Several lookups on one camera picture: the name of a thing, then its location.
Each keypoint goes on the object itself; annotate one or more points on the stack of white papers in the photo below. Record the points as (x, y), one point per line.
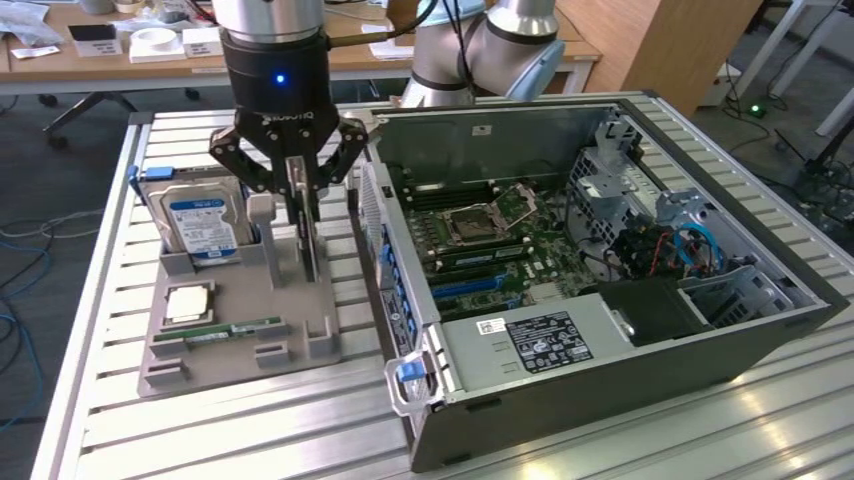
(394, 50)

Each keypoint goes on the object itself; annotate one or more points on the hard disk in blue caddy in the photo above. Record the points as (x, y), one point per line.
(200, 225)

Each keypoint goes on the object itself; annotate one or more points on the grey power supply unit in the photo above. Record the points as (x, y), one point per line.
(480, 360)

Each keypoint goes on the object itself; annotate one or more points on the white box with black top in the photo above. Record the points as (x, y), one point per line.
(95, 40)

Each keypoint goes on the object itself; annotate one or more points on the RAM stick with white label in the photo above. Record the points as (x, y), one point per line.
(480, 255)

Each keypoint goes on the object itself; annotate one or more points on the green RAM stick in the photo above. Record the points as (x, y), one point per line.
(207, 332)

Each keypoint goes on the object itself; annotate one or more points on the open metal socket cover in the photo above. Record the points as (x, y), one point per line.
(516, 205)

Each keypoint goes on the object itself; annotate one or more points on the red packet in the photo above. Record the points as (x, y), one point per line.
(203, 12)

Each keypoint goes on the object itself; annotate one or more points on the black RAM slot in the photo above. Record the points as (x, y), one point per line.
(440, 186)
(447, 199)

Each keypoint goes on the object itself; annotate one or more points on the white card with red print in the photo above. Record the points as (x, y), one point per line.
(35, 52)

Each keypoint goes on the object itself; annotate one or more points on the CPU with metal lid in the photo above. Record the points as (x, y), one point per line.
(187, 302)

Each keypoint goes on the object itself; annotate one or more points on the black office chair base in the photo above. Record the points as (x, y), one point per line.
(80, 107)

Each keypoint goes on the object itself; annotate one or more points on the open dark PC case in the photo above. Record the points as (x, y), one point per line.
(601, 400)

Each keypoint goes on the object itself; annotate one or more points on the blue expansion slot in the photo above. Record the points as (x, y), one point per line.
(467, 290)

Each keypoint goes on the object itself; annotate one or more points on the grey cup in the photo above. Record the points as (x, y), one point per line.
(97, 6)

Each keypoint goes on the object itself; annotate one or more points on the device with green light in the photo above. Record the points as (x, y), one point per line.
(755, 110)

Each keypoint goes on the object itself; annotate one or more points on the tall metal disk bay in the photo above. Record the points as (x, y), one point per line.
(601, 200)

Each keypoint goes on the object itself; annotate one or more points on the silver chipset heatsink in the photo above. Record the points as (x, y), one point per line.
(544, 295)

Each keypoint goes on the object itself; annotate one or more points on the grey parts rack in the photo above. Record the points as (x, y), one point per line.
(227, 355)

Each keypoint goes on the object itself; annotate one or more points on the white table frame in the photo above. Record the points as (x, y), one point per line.
(794, 45)

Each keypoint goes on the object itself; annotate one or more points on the wooden cabinet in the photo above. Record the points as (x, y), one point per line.
(667, 50)

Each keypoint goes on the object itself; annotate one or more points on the clear plastic bag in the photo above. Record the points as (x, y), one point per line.
(27, 22)

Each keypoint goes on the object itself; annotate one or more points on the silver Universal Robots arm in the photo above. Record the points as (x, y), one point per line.
(274, 20)

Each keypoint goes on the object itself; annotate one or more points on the blue case latch tab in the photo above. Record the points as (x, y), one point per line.
(408, 372)

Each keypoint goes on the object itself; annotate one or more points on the wooden desk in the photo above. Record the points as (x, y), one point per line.
(100, 67)

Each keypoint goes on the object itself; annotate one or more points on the CPU socket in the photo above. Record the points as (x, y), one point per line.
(470, 222)

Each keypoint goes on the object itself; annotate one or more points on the green motherboard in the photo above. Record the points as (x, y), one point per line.
(554, 270)

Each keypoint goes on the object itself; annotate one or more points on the white socket box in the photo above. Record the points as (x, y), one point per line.
(727, 82)

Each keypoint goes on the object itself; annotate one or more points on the graphics card with metal bracket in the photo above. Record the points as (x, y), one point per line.
(308, 250)

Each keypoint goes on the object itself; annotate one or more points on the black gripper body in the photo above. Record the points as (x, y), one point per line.
(280, 75)

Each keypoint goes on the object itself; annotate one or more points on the plain white box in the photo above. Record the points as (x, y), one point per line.
(200, 45)

